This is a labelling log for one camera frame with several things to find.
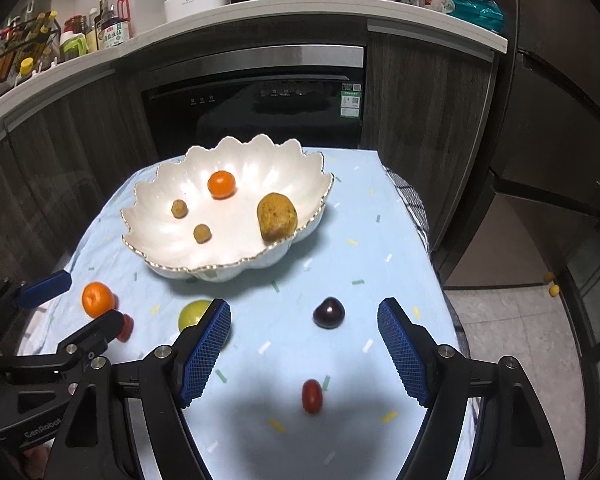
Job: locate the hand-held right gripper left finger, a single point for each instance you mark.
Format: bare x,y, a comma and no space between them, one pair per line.
200,360

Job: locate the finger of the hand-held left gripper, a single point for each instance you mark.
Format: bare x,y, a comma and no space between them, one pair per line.
45,287
100,330

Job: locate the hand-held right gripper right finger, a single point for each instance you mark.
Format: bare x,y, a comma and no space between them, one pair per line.
405,355

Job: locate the red cherry tomato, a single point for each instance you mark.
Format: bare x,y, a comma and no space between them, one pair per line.
311,396
128,331

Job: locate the orange tangerine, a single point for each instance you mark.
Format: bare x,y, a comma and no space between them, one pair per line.
98,300
221,184

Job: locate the small green apple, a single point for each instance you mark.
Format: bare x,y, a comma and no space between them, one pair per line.
195,315

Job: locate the dark purple plum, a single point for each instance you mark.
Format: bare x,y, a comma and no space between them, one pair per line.
328,313

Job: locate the white scalloped bowl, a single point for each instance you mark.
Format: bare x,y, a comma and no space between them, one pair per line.
170,245

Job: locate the yellow mango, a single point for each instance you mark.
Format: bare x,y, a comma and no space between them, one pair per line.
277,217

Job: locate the light blue speckled tablecloth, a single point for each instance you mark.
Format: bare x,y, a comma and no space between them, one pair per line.
290,270

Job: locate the dark wood kitchen cabinet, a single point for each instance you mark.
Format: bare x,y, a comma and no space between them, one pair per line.
430,110

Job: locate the group of condiment bottles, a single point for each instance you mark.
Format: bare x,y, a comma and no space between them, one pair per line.
72,42

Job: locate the black built-in dishwasher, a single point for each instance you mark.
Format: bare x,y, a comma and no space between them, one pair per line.
260,110

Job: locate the large soy sauce jug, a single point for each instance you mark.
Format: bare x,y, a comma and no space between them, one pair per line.
115,25

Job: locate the dark refrigerator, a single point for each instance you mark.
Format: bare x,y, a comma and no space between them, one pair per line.
555,85

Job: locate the white round appliance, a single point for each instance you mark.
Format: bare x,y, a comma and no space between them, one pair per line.
195,5

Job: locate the teal plastic bag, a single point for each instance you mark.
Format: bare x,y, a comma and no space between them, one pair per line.
477,12

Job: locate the white kitchen countertop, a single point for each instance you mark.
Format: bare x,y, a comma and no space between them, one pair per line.
280,15

